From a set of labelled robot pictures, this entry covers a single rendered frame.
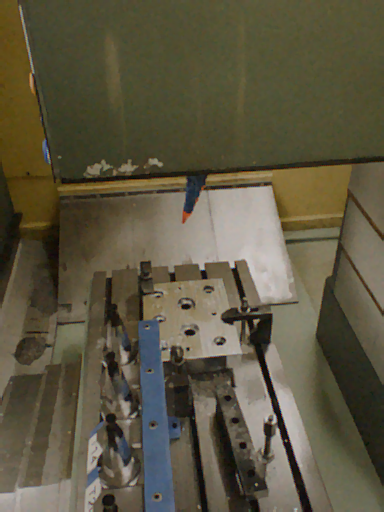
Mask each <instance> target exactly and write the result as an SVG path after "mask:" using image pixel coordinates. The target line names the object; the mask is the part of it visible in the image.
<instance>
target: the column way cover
mask: <svg viewBox="0 0 384 512"><path fill-rule="evenodd" d="M347 194H348V195H349V200H348V206H347V212H346V217H345V222H344V229H343V234H341V240H340V243H339V246H340V248H341V256H340V261H339V267H338V272H337V278H336V283H335V289H334V295H335V297H336V299H337V301H338V303H339V305H340V307H342V309H343V311H344V314H345V316H346V318H347V320H348V322H349V323H350V326H352V328H353V330H354V332H355V334H356V337H357V339H358V341H359V343H361V345H362V346H363V349H364V351H365V353H366V355H367V357H368V360H370V362H371V363H372V365H373V367H374V370H375V372H376V374H377V376H379V378H380V381H381V383H382V385H383V387H384V162H369V163H355V164H354V165H352V171H351V177H349V182H348V188H347Z"/></svg>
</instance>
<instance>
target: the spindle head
mask: <svg viewBox="0 0 384 512"><path fill-rule="evenodd" d="M18 1H20V5H21V9H22V16H23V21H24V27H25V32H26V38H27V44H29V49H30V55H31V60H32V66H33V72H34V79H35V81H36V85H37V90H38V96H39V101H40V107H41V112H42V119H44V124H45V130H46V135H47V141H48V146H49V152H50V157H52V163H53V168H54V175H55V177H56V178H57V179H61V183H62V185H69V183H74V184H86V182H90V183H101V181H108V182H117V180H130V181H132V179H149V178H164V177H180V176H195V175H211V174H227V173H242V172H259V171H274V170H277V169H290V168H306V167H322V166H337V165H354V164H355V163H369V162H384V0H18Z"/></svg>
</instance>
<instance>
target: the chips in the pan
mask: <svg viewBox="0 0 384 512"><path fill-rule="evenodd" d="M47 255H48V254H47ZM48 256H49V259H50V260H52V261H59V256H60V251H55V252H54V251H53V253H51V254H49V255H48ZM48 274H49V273H48ZM55 276H56V277H55ZM57 276H59V273H54V274H52V273H51V274H49V276H43V277H42V278H41V279H40V283H39V287H38V289H37V293H35V294H34V295H32V296H30V299H31V298H32V297H33V298H32V299H31V301H32V302H31V303H30V307H32V308H33V307H34V308H35V309H38V310H40V311H41V312H43V316H42V318H44V317H45V318H46V317H47V318H49V317H51V316H53V315H54V313H55V312H57V311H58V310H60V307H62V308H61V309H62V310H64V311H65V310H66V313H68V312H69V313H70V311H72V313H73V303H72V304H60V306H58V303H59V277H57ZM40 334H41V333H39V335H30V336H26V337H25V338H24V339H22V340H20V342H19V343H18V344H15V346H16V349H15V350H16V351H15V352H14V353H13V355H12V356H13V357H14V358H15V361H17V363H18V364H21V365H24V366H25V365H27V366H30V365H31V364H32V363H34V362H35V360H36V359H39V358H41V357H42V356H43V353H44V352H45V349H46V347H48V346H45V344H47V342H46V340H44V339H43V337H44V336H41V335H40ZM14 358H12V360H14Z"/></svg>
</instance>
